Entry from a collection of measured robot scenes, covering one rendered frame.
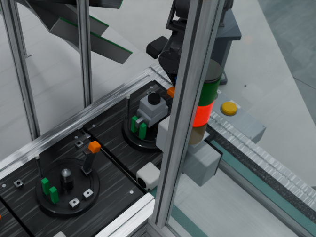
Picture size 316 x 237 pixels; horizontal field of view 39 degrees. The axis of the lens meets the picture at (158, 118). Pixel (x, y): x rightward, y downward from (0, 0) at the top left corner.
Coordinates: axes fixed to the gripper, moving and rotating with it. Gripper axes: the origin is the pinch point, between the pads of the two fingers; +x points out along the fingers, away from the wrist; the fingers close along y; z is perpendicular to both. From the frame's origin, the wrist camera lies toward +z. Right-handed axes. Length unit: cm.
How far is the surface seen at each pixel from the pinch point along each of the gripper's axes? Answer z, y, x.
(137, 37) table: 20.7, 35.6, 23.7
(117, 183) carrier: -25.0, -6.4, 11.9
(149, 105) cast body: -10.5, -0.7, 0.6
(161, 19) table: 34, 37, 24
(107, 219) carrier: -32.5, -11.7, 11.8
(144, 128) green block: -13.3, -2.2, 5.4
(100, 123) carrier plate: -17.1, 9.3, 12.0
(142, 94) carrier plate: -2.4, 9.6, 12.2
